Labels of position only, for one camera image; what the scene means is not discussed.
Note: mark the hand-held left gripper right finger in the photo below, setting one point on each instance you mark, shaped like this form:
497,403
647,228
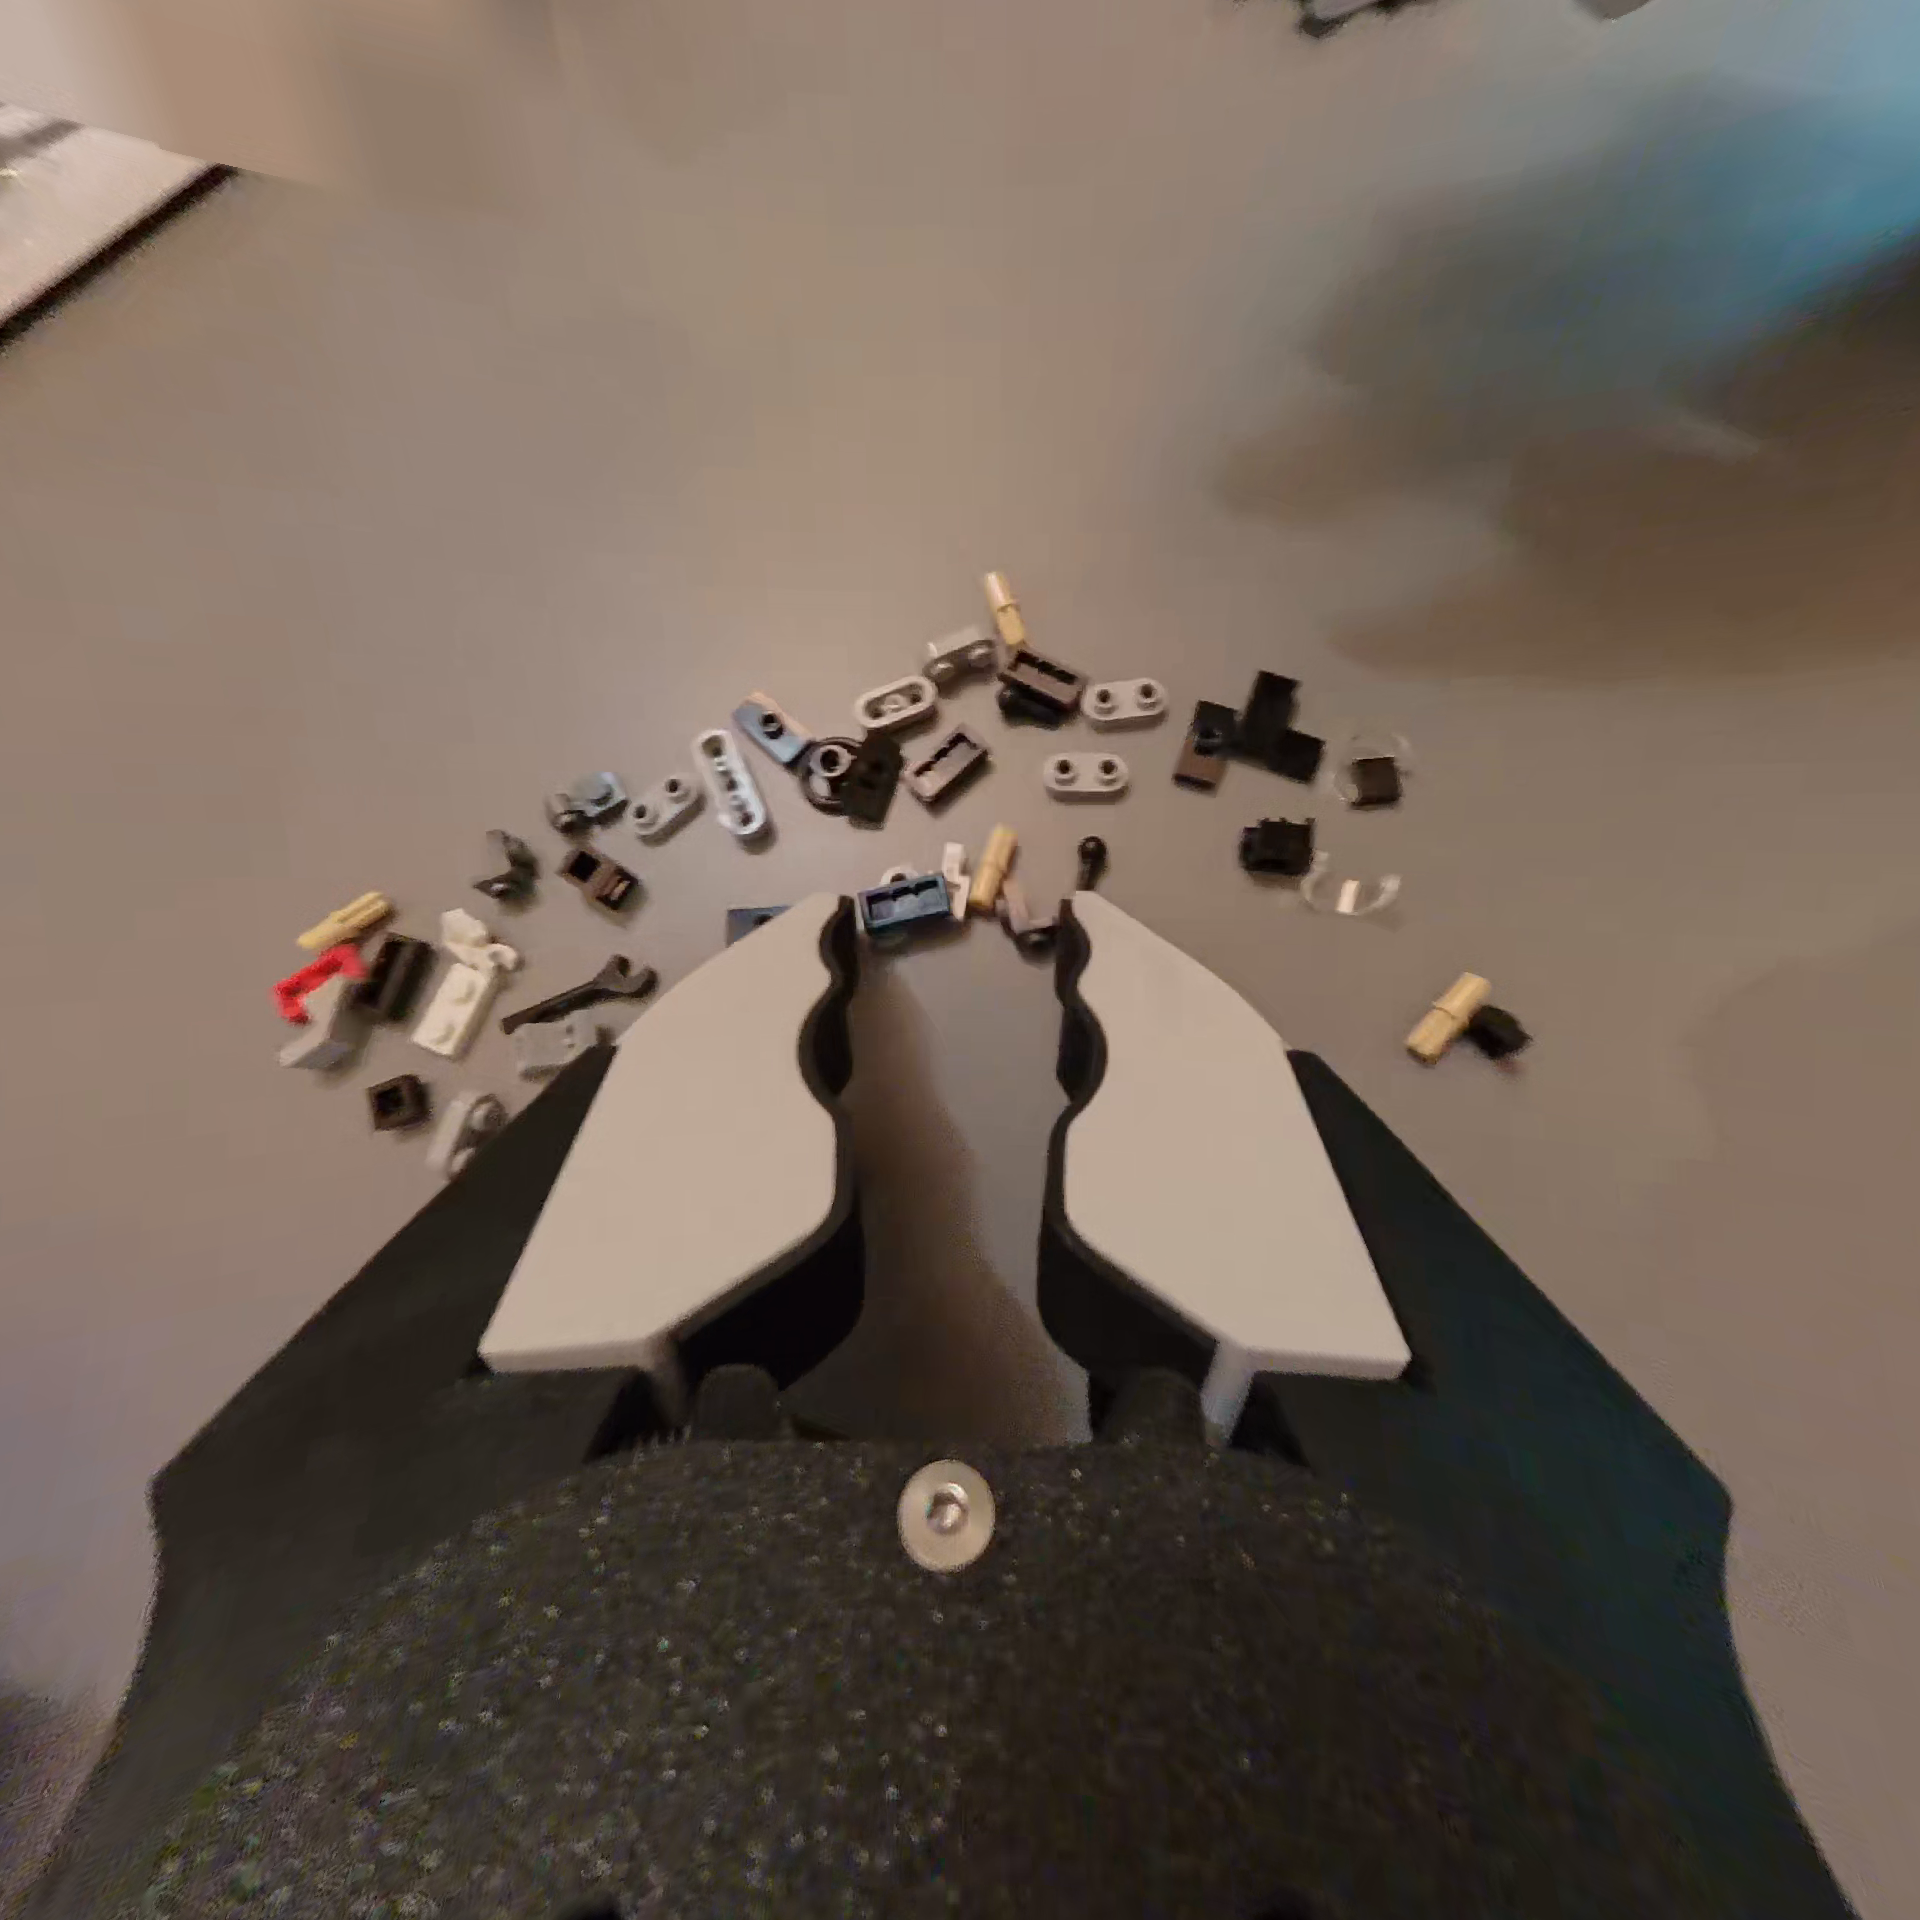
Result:
1217,1187

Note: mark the grey desk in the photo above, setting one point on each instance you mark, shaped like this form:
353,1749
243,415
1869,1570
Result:
598,452

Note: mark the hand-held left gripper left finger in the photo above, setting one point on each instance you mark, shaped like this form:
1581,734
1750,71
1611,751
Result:
674,1199

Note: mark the pile of small toy bricks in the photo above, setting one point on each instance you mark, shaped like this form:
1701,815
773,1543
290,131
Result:
1079,771

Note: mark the dark blue toy brick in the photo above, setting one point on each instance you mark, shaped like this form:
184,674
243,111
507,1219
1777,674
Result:
907,908

